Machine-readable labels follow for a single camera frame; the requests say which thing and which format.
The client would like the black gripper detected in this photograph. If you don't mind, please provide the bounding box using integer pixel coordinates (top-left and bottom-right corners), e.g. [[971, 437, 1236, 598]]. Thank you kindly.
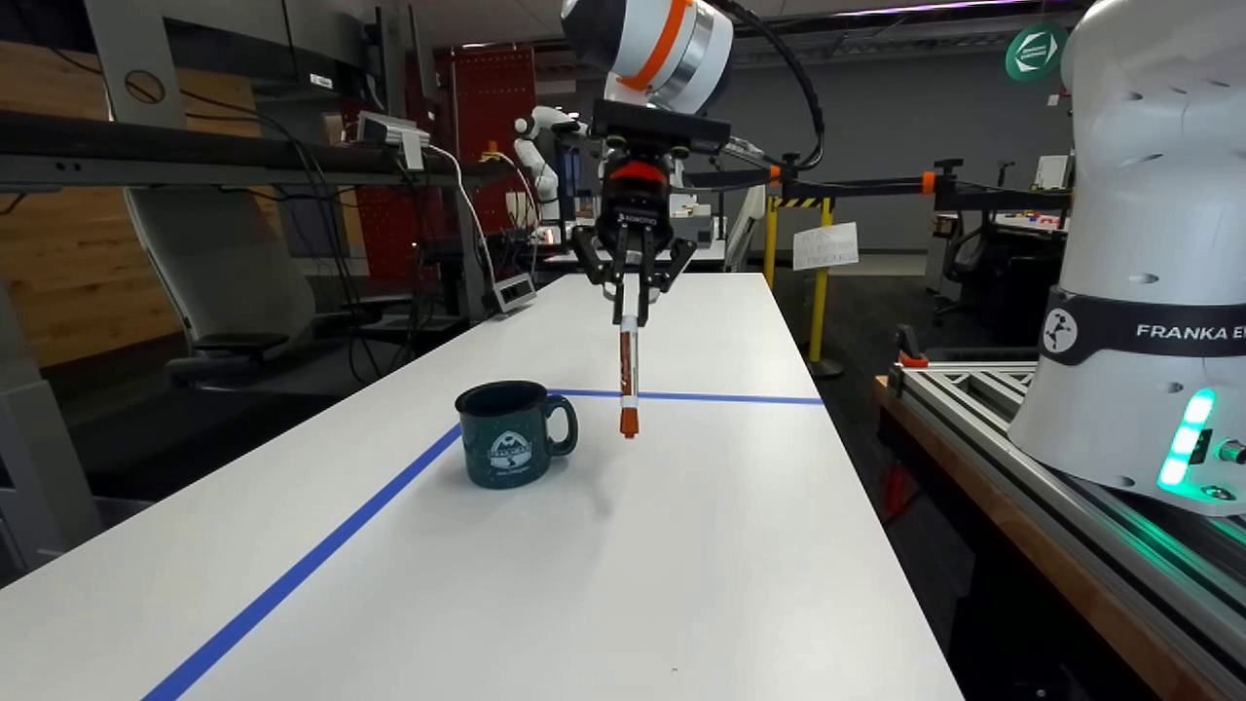
[[571, 156, 693, 328]]

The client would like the orange marker with white cap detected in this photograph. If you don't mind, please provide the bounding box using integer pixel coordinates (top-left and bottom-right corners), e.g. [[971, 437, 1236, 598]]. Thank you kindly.
[[618, 316, 639, 439]]

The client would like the dark blue ceramic mug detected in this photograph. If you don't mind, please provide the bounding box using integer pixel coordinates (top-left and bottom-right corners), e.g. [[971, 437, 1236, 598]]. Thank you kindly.
[[457, 383, 580, 490]]

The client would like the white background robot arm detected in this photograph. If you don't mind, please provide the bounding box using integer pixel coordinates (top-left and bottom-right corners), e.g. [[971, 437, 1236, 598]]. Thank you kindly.
[[512, 104, 699, 287]]

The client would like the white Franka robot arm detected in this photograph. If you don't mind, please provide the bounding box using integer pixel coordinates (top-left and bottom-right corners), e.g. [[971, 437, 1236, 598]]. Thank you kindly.
[[1009, 0, 1246, 520]]

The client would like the aluminium extrusion robot base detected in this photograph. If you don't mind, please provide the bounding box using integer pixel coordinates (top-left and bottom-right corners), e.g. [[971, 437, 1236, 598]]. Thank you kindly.
[[872, 363, 1246, 701]]

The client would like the blue cross tape line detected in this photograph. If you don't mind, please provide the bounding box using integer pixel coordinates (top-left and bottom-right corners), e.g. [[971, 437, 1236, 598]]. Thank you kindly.
[[554, 389, 824, 411]]

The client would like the white paper sign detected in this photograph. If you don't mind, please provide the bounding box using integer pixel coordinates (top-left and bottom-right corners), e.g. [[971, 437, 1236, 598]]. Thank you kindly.
[[793, 221, 859, 271]]

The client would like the red cabinet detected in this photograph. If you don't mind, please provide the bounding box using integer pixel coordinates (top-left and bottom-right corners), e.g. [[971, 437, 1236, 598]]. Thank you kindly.
[[357, 43, 539, 287]]

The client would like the grey machine stand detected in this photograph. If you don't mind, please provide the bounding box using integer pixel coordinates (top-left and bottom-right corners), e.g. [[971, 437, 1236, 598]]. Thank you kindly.
[[0, 0, 400, 386]]

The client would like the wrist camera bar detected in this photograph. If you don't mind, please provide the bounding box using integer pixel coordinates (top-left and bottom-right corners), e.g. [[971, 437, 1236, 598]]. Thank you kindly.
[[592, 103, 734, 151]]

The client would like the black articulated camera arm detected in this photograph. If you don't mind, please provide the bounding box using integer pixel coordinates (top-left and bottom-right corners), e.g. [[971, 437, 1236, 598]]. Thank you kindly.
[[687, 160, 1070, 213]]

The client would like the yellow post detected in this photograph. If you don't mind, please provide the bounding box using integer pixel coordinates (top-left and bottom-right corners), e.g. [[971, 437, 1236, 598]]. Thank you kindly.
[[763, 197, 833, 369]]

